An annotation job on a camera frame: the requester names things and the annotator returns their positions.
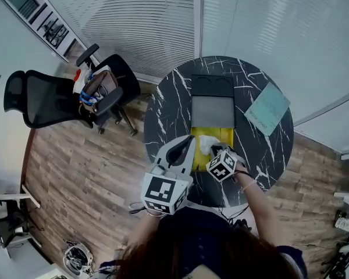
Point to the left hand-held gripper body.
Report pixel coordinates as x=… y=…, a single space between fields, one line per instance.
x=163 y=190

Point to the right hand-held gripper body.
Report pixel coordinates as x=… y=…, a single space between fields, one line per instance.
x=221 y=166

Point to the white paper item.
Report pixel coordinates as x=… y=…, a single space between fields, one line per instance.
x=206 y=144

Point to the yellow box with black lid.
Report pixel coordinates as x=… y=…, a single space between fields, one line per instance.
x=212 y=112

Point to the person's right forearm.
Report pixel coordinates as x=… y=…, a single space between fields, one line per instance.
x=260 y=208

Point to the person's left forearm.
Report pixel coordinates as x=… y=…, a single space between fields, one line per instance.
x=145 y=228

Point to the black wrist band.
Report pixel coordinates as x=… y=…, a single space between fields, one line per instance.
x=244 y=173

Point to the teal paper booklet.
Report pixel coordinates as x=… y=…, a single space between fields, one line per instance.
x=268 y=109

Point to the brown open bag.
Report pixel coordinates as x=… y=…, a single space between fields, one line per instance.
x=100 y=90

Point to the white bag with red cap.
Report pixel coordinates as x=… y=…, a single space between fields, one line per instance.
x=81 y=80

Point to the white patterned equipment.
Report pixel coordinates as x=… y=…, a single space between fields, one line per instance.
x=346 y=223

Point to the white desk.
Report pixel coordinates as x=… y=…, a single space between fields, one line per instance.
x=14 y=198

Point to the black mesh office chair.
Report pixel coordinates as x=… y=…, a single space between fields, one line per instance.
x=43 y=100

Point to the dark chair by white desk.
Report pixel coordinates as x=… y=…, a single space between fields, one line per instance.
x=11 y=225

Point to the framed wall pictures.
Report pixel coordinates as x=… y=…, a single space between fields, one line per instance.
x=45 y=22

